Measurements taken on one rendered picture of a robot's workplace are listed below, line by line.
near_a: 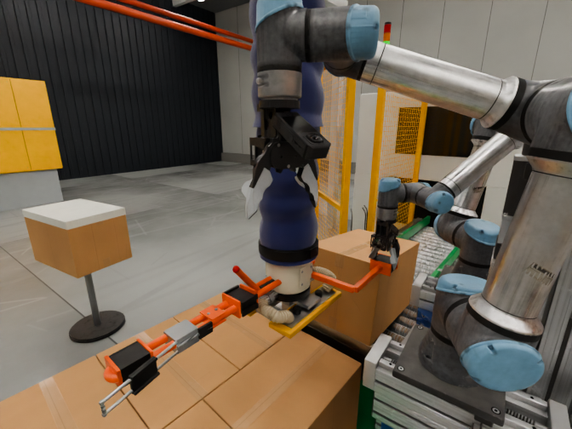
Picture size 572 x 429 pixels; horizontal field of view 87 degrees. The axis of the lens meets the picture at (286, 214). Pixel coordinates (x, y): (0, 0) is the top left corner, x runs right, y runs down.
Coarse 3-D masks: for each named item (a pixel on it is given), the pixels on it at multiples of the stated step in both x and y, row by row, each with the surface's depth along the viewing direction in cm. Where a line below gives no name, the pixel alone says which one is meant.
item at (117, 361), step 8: (136, 344) 75; (144, 344) 75; (120, 352) 72; (128, 352) 72; (136, 352) 72; (144, 352) 72; (152, 352) 73; (112, 360) 70; (120, 360) 70; (128, 360) 70; (136, 360) 70; (144, 360) 71; (112, 368) 68; (120, 368) 68; (128, 368) 68; (136, 368) 70; (120, 376) 67; (128, 376) 69; (120, 384) 68; (128, 384) 69
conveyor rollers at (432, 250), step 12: (432, 228) 324; (420, 240) 290; (432, 240) 291; (420, 252) 264; (432, 252) 266; (444, 252) 261; (420, 264) 240; (432, 264) 242; (408, 312) 178; (396, 324) 166; (408, 324) 169; (396, 336) 157
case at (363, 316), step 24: (336, 240) 169; (360, 240) 173; (408, 240) 182; (336, 264) 147; (360, 264) 139; (408, 264) 167; (312, 288) 158; (336, 288) 148; (384, 288) 141; (408, 288) 177; (336, 312) 150; (360, 312) 142; (384, 312) 148; (360, 336) 143
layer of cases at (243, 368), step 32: (256, 320) 170; (192, 352) 146; (224, 352) 146; (256, 352) 146; (288, 352) 146; (320, 352) 146; (64, 384) 128; (96, 384) 128; (160, 384) 128; (192, 384) 128; (224, 384) 128; (256, 384) 128; (288, 384) 128; (320, 384) 128; (352, 384) 135; (0, 416) 114; (32, 416) 114; (64, 416) 114; (96, 416) 114; (128, 416) 114; (160, 416) 114; (192, 416) 114; (224, 416) 114; (256, 416) 114; (288, 416) 114; (320, 416) 116; (352, 416) 143
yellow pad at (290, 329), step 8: (320, 288) 125; (320, 296) 117; (328, 296) 119; (336, 296) 120; (296, 304) 115; (320, 304) 114; (328, 304) 116; (296, 312) 107; (304, 312) 109; (312, 312) 110; (320, 312) 112; (296, 320) 105; (304, 320) 105; (272, 328) 103; (280, 328) 101; (288, 328) 101; (296, 328) 101; (288, 336) 99
